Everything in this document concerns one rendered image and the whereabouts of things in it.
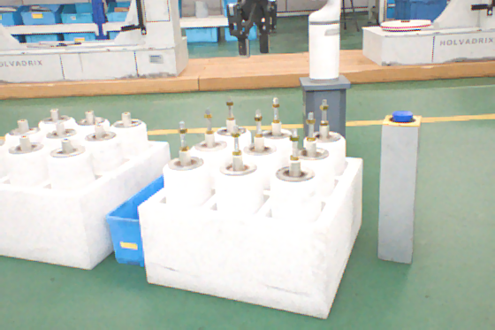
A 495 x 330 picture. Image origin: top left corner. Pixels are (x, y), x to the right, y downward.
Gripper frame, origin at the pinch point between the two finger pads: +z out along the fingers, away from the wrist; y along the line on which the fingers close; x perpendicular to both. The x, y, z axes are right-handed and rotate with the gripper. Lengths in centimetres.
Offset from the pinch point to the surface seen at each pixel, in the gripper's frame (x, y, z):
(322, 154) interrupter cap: 13.6, -3.6, 21.7
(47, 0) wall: -805, -434, 1
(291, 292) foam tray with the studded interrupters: 17.6, 15.3, 42.5
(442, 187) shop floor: 22, -58, 47
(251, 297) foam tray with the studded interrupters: 9.7, 17.6, 45.5
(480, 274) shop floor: 43, -17, 47
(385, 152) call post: 24.2, -11.1, 21.8
